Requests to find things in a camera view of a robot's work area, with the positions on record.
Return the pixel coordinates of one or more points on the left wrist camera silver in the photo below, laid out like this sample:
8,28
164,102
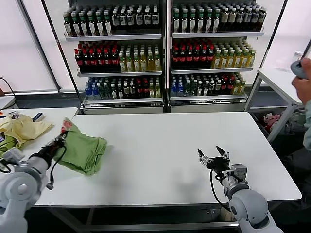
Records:
13,156

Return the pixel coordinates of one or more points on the beverage shelf unit wide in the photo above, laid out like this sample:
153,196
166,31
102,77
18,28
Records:
213,35

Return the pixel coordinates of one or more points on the light green t-shirt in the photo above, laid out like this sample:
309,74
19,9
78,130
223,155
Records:
82,150

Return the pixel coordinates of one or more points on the beverage shelf unit narrow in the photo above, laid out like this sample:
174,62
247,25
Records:
116,36

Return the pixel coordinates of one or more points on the white side table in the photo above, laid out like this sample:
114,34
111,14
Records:
274,82

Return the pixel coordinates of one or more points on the blue white striped item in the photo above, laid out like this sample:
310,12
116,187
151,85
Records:
38,117

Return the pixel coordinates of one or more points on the crumpled green cloth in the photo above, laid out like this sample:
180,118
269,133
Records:
6,143

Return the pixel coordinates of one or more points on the metal table frame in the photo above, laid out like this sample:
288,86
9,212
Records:
158,227

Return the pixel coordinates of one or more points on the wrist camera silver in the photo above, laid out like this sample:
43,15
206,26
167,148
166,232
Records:
239,172
13,156

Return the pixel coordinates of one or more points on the pale yellow garment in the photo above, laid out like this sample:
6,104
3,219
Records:
26,128

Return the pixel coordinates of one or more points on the grey handheld controller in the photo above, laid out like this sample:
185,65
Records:
297,69

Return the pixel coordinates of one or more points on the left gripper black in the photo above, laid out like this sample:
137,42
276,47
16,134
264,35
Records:
53,146

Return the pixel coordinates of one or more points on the person's dark trousers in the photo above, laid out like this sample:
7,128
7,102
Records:
300,170

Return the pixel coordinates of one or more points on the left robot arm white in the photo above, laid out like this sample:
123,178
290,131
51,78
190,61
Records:
19,187

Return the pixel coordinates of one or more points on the pink red clothes heap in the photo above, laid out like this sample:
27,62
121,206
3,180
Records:
271,120

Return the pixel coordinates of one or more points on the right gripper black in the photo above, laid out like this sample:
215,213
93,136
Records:
218,163

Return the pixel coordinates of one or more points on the grey green clothes heap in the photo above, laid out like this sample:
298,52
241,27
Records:
294,121

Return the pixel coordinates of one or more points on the small tag on garment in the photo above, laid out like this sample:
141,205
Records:
15,116

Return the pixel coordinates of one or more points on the person's hand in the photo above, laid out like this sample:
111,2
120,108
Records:
306,87

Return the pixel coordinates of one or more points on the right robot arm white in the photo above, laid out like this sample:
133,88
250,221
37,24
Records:
247,206

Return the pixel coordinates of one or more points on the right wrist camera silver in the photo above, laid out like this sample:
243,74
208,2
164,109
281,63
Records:
239,172

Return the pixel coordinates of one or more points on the beige crumpled object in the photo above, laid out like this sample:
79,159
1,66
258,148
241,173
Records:
224,214

